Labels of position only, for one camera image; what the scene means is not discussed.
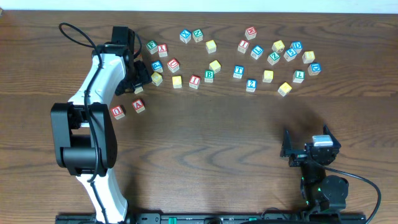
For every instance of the yellow C block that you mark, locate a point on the yellow C block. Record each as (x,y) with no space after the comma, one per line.
(211,46)

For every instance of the green F block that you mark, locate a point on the green F block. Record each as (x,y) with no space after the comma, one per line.
(152,47)

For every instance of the green R block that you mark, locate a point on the green R block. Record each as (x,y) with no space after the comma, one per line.
(138,90)

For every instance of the red Y block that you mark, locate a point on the red Y block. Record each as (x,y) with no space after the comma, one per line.
(162,50)

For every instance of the blue X block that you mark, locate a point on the blue X block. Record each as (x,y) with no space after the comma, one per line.
(185,36)

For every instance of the red I block near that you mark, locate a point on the red I block near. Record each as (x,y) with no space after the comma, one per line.
(194,82)

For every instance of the red I block far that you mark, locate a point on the red I block far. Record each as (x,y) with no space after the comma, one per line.
(243,46)

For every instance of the blue d block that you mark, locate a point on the blue d block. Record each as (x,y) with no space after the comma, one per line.
(314,69)
(296,46)

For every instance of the yellow block far right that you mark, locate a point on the yellow block far right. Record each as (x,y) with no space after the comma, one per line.
(278,46)

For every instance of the yellow block centre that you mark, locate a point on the yellow block centre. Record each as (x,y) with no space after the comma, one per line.
(215,66)

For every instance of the blue D block right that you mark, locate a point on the blue D block right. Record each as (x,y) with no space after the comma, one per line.
(314,69)

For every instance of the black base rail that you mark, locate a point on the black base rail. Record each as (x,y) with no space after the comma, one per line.
(272,217)

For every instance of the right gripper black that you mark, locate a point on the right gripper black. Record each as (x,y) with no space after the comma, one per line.
(301,156)

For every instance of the yellow block left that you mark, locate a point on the yellow block left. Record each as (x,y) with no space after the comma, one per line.
(156,78)

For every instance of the red U block near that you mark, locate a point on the red U block near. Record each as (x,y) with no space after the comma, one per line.
(118,112)

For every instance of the green N block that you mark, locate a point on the green N block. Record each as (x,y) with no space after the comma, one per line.
(197,35)

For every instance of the yellow o block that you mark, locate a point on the yellow o block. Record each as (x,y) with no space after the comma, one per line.
(177,81)
(268,76)

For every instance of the blue 5 block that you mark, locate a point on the blue 5 block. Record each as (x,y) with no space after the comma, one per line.
(290,54)

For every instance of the red U block far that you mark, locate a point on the red U block far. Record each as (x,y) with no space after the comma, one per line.
(173,65)

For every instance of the red i block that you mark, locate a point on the red i block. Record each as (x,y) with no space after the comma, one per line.
(243,46)
(194,82)

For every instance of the green B block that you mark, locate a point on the green B block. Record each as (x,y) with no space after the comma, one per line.
(209,76)

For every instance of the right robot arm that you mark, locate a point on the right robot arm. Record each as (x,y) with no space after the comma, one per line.
(325,194)

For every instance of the green Z block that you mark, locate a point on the green Z block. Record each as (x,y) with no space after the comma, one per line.
(273,58)

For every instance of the blue 2 block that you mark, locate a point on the blue 2 block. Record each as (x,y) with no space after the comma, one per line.
(251,85)

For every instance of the blue P block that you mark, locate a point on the blue P block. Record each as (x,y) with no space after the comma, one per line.
(157,66)

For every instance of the red u block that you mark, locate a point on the red u block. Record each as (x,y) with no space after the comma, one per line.
(173,65)
(118,112)

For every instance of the blue T block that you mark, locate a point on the blue T block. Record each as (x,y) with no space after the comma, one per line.
(238,71)

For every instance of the green 7 block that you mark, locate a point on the green 7 block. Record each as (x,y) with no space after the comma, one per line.
(298,76)

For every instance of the yellow 8 block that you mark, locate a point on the yellow 8 block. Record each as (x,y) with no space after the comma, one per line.
(308,57)

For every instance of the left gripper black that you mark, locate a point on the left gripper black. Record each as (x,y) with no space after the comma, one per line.
(138,76)

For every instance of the red A block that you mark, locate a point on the red A block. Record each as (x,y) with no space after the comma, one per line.
(138,105)

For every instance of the blue D block far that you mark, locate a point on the blue D block far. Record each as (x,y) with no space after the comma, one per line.
(296,46)

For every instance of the blue L block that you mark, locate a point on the blue L block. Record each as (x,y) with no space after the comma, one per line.
(256,52)

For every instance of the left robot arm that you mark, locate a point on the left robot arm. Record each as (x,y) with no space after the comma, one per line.
(83,134)

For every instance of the yellow K block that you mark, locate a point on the yellow K block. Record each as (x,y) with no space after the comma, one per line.
(284,89)

